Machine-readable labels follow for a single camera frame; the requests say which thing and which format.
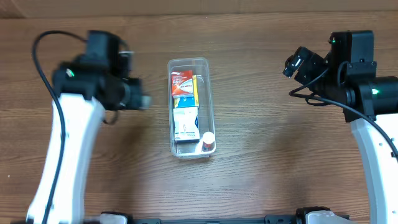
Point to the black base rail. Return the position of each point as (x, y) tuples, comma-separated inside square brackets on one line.
[(268, 219)]

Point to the white blue medicine box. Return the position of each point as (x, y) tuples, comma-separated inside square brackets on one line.
[(186, 124)]

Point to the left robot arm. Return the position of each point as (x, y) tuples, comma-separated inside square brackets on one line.
[(82, 91)]

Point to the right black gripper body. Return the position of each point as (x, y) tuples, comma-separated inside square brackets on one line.
[(301, 66)]

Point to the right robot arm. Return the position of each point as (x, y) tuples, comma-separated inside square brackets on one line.
[(346, 77)]

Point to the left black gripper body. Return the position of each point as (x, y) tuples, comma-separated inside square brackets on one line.
[(134, 94)]

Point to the blue yellow cough drops box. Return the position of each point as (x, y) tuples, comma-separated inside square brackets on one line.
[(188, 101)]

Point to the red white medicine box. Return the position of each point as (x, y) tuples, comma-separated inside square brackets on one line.
[(182, 84)]

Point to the orange pill bottle white cap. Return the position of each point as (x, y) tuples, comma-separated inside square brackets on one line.
[(208, 142)]

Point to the clear plastic container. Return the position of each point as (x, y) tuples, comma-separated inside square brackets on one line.
[(206, 123)]

